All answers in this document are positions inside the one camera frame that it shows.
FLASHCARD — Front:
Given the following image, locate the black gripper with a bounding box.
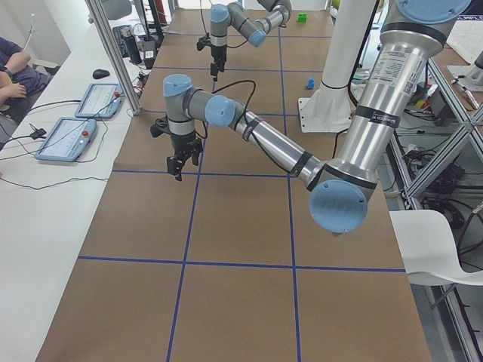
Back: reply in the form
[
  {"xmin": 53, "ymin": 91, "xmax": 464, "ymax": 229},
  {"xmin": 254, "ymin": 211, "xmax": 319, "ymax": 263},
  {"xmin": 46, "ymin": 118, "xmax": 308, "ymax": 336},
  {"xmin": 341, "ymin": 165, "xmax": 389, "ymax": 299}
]
[
  {"xmin": 210, "ymin": 45, "xmax": 227, "ymax": 81},
  {"xmin": 166, "ymin": 131, "xmax": 203, "ymax": 182}
]

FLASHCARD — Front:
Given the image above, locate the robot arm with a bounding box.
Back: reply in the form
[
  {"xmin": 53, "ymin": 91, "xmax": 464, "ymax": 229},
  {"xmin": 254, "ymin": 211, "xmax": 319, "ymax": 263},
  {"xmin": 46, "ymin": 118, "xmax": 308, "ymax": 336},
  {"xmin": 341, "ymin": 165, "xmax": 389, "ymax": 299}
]
[
  {"xmin": 196, "ymin": 0, "xmax": 292, "ymax": 81},
  {"xmin": 151, "ymin": 1, "xmax": 469, "ymax": 234}
]

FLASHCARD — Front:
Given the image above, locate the black water bottle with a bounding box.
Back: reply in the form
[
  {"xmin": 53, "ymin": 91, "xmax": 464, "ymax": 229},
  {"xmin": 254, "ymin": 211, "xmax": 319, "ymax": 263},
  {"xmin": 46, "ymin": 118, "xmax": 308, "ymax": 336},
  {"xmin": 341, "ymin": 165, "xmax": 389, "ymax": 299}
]
[{"xmin": 122, "ymin": 29, "xmax": 142, "ymax": 65}]

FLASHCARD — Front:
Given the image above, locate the small blue block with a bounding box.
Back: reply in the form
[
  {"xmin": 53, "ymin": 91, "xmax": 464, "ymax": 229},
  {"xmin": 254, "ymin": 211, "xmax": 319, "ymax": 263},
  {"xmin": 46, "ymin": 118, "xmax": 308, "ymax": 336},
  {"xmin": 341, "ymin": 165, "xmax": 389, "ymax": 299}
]
[{"xmin": 306, "ymin": 78, "xmax": 315, "ymax": 91}]

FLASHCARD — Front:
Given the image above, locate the green block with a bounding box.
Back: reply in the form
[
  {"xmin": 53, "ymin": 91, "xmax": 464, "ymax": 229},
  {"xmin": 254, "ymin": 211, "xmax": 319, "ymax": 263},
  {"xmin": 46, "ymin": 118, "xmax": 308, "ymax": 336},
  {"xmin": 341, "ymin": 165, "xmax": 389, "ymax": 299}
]
[{"xmin": 297, "ymin": 12, "xmax": 308, "ymax": 23}]

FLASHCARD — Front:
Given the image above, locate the upper teach pendant tablet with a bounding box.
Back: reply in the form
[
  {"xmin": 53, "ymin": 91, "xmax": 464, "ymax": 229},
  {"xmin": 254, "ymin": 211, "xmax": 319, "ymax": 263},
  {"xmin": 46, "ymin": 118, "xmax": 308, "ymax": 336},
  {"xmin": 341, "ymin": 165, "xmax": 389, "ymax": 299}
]
[{"xmin": 75, "ymin": 83, "xmax": 124, "ymax": 119}]

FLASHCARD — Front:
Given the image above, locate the teach pendant tablet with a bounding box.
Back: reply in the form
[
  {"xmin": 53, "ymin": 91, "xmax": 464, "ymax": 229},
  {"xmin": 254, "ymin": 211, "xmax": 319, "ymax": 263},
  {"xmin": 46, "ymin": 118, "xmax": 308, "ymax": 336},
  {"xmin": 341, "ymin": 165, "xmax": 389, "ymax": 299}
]
[
  {"xmin": 34, "ymin": 117, "xmax": 97, "ymax": 162},
  {"xmin": 75, "ymin": 83, "xmax": 124, "ymax": 119}
]

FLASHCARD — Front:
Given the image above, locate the black keyboard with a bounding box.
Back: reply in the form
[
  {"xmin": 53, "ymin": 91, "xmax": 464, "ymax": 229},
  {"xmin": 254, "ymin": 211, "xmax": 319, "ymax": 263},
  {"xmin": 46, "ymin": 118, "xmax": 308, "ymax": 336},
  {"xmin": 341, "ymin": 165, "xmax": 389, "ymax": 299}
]
[{"xmin": 112, "ymin": 25, "xmax": 131, "ymax": 58}]

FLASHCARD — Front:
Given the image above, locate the lower teach pendant tablet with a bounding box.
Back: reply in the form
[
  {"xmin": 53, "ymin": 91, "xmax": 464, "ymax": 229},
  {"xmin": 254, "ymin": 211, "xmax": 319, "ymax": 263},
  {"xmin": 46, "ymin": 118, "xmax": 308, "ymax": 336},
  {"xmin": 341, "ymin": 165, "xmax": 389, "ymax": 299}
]
[{"xmin": 34, "ymin": 117, "xmax": 97, "ymax": 162}]

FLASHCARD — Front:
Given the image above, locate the black computer mouse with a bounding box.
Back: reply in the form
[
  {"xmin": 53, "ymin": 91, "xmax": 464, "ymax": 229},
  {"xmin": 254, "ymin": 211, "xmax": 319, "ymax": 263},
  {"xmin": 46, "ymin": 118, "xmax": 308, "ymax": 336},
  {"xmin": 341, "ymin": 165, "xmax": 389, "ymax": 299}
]
[{"xmin": 92, "ymin": 69, "xmax": 110, "ymax": 80}]

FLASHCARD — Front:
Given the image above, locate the seated person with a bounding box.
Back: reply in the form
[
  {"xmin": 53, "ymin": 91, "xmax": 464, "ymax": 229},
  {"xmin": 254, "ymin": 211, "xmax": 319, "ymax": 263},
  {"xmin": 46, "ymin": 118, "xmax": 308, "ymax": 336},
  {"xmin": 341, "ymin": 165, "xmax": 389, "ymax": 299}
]
[{"xmin": 1, "ymin": 38, "xmax": 51, "ymax": 146}]

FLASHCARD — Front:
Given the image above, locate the white chair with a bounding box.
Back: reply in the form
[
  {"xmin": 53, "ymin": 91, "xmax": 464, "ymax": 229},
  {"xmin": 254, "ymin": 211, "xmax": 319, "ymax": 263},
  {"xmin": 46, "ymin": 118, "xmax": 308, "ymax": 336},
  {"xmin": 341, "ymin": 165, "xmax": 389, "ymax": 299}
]
[{"xmin": 389, "ymin": 210, "xmax": 482, "ymax": 287}]

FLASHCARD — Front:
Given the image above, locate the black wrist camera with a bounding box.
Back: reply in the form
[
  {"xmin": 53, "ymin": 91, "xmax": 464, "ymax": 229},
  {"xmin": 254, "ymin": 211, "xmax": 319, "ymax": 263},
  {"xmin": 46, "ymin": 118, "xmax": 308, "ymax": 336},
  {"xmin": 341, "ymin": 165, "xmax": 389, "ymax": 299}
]
[{"xmin": 150, "ymin": 117, "xmax": 171, "ymax": 138}]

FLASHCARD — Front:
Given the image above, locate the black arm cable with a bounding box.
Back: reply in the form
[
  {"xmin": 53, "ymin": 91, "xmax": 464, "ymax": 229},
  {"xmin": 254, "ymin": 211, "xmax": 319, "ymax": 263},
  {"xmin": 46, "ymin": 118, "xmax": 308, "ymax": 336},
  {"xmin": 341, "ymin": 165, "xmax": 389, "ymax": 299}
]
[{"xmin": 203, "ymin": 79, "xmax": 257, "ymax": 137}]

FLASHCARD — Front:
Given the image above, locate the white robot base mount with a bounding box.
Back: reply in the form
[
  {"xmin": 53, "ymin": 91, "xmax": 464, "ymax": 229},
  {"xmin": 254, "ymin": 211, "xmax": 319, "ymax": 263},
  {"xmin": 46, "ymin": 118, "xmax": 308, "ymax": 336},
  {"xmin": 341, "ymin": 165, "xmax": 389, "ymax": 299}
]
[{"xmin": 298, "ymin": 0, "xmax": 384, "ymax": 133}]

